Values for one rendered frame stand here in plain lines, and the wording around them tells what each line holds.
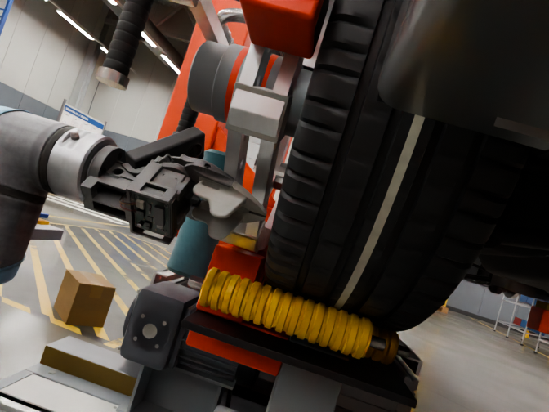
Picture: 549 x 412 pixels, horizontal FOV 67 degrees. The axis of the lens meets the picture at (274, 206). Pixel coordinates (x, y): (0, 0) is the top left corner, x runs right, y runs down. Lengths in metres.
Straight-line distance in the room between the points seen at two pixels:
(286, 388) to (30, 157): 0.49
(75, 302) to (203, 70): 1.39
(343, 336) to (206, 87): 0.46
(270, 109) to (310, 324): 0.30
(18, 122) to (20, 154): 0.04
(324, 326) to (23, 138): 0.45
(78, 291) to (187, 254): 1.13
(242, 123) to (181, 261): 0.42
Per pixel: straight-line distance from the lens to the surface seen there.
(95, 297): 1.96
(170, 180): 0.51
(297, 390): 0.72
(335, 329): 0.60
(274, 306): 0.59
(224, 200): 0.50
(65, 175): 0.55
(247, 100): 0.50
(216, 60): 0.75
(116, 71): 0.65
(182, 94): 1.29
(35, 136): 0.58
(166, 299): 1.02
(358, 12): 0.47
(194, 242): 0.84
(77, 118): 10.20
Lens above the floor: 0.61
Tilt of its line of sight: 4 degrees up
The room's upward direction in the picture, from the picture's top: 18 degrees clockwise
